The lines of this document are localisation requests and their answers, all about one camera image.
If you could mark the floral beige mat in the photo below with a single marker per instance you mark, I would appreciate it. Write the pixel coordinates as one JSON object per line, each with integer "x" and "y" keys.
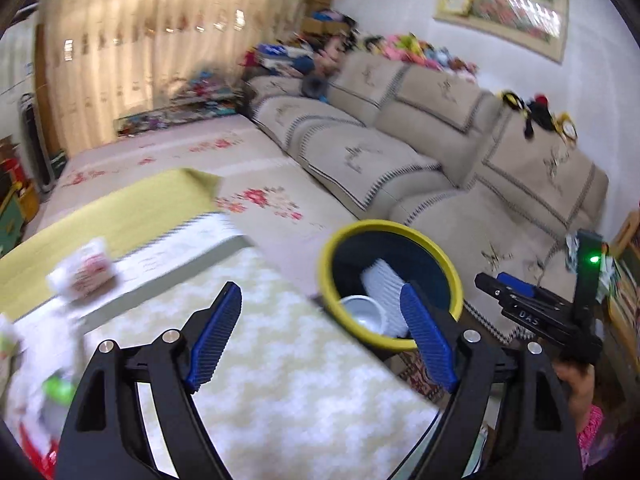
{"x": 280, "y": 170}

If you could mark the yellow card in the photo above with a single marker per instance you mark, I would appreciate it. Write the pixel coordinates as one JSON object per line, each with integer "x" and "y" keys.
{"x": 455, "y": 2}

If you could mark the yellow box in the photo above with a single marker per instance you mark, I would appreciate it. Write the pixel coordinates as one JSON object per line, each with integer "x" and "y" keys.
{"x": 27, "y": 197}

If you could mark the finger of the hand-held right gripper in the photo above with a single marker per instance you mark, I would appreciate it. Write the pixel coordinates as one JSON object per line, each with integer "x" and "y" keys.
{"x": 487, "y": 285}
{"x": 517, "y": 284}

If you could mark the pile of books and toys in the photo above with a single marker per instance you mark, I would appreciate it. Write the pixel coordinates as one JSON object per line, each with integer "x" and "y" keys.
{"x": 205, "y": 90}

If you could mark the beige embroidered curtain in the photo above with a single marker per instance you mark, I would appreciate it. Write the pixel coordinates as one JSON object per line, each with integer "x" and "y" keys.
{"x": 235, "y": 35}
{"x": 100, "y": 60}

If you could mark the stack of cardboard boxes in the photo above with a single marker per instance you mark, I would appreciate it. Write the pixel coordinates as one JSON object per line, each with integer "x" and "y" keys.
{"x": 320, "y": 5}

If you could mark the red container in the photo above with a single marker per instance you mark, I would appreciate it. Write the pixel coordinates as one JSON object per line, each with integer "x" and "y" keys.
{"x": 10, "y": 167}

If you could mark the beige sofa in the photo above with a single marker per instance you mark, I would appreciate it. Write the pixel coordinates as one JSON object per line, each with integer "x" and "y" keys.
{"x": 400, "y": 160}

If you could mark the white paper cup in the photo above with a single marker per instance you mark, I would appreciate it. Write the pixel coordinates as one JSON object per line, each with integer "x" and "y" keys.
{"x": 360, "y": 310}

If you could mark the pile of plush toys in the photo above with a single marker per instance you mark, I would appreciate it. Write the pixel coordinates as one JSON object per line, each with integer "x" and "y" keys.
{"x": 410, "y": 45}

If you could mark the patterned red rug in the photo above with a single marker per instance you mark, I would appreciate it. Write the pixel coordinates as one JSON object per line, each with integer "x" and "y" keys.
{"x": 420, "y": 375}

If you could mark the pink floral clothing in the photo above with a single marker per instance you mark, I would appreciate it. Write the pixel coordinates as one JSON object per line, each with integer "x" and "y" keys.
{"x": 595, "y": 430}

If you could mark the wooden shelf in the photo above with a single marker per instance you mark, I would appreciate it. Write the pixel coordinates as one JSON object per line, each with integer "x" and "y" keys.
{"x": 627, "y": 230}

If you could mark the dark round cushion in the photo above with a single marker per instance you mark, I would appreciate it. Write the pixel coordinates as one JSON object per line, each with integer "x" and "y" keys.
{"x": 312, "y": 85}

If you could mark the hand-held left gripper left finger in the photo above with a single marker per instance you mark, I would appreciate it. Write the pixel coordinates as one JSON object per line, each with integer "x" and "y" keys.
{"x": 215, "y": 340}

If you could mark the black yellow plush toy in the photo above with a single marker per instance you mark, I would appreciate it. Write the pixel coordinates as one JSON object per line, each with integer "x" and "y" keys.
{"x": 537, "y": 110}

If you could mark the person's right hand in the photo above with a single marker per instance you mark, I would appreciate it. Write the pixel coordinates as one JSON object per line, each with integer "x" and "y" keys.
{"x": 580, "y": 385}

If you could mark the black tower fan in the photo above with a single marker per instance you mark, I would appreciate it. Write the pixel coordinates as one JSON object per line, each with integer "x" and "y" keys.
{"x": 35, "y": 145}

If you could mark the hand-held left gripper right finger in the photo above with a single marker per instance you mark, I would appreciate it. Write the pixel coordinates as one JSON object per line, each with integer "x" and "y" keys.
{"x": 427, "y": 340}

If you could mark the yellow rimmed dark trash bin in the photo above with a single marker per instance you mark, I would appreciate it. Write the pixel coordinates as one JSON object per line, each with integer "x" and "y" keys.
{"x": 390, "y": 245}

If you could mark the framed flower landscape picture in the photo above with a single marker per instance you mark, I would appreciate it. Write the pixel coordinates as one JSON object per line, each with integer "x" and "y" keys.
{"x": 510, "y": 5}

